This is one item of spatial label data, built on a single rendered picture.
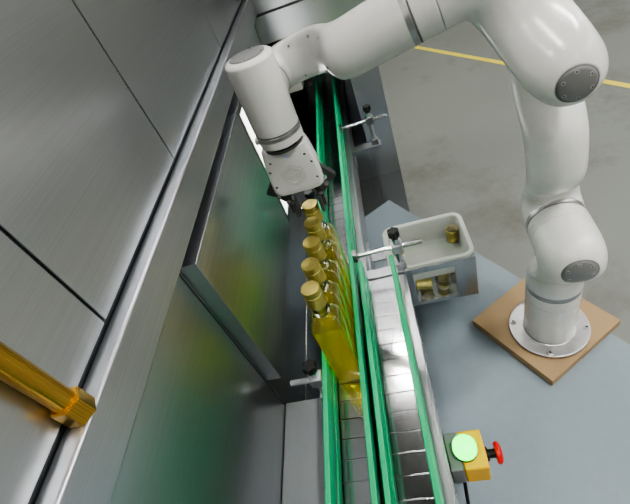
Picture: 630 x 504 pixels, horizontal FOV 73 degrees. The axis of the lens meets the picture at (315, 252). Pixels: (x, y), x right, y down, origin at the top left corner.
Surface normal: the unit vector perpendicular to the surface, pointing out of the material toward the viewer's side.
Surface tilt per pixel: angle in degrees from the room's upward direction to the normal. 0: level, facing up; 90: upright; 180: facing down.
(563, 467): 0
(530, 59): 66
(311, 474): 0
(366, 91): 90
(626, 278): 0
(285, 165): 89
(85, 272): 90
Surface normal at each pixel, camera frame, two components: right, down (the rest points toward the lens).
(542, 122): -0.71, 0.08
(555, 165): -0.32, 0.76
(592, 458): -0.31, -0.68
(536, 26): -0.48, 0.17
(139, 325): 0.95, -0.22
